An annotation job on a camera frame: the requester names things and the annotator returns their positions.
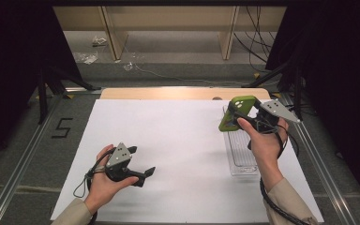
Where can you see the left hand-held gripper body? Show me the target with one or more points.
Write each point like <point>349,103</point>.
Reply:
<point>120,156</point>

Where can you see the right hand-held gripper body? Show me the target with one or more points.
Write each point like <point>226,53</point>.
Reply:
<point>276,109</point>

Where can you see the green phone case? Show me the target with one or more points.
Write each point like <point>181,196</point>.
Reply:
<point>242,103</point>

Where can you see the clear plastic tray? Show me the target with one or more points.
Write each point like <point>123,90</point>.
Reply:
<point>240,156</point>

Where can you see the person's left hand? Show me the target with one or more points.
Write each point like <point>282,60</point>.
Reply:
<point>103,187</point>

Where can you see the person's right hand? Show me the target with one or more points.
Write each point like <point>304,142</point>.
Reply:
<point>264,146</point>

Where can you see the black metal stand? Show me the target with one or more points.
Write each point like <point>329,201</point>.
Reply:
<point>298,93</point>
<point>42,100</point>

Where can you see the white table mat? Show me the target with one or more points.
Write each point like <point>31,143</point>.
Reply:
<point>181,140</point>

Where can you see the black curtain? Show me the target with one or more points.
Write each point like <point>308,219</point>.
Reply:
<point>340,62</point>
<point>6,62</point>

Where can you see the crumpled clear plastic wrapper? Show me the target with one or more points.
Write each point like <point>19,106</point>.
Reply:
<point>87,58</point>
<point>128,66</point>
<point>99,41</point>

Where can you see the wooden desk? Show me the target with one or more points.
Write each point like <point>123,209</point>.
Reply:
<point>168,18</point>

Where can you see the aluminium floor rail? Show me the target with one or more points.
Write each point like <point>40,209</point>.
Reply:
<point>322,162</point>
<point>18,175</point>

